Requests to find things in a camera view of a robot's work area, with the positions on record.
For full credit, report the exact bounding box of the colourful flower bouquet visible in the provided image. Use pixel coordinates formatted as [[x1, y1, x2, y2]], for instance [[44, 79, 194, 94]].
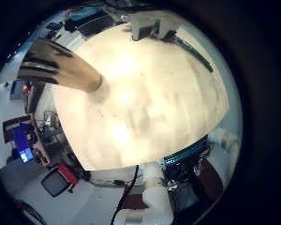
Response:
[[148, 20, 214, 73]]

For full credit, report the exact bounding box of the gold cylindrical vase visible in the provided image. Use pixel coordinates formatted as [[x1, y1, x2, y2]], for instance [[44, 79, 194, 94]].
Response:
[[17, 37, 103, 93]]

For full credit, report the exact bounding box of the wooden office desk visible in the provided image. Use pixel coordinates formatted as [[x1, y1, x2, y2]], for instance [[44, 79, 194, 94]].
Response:
[[31, 113, 52, 167]]

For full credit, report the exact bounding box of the computer monitor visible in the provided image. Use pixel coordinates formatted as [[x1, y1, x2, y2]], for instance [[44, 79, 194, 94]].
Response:
[[11, 125, 35, 164]]

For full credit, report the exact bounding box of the black office chair red seat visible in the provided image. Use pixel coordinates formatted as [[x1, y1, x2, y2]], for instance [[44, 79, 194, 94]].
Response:
[[41, 162, 81, 199]]

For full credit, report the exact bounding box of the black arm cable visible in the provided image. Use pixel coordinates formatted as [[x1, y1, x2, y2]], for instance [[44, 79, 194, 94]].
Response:
[[111, 164, 141, 225]]

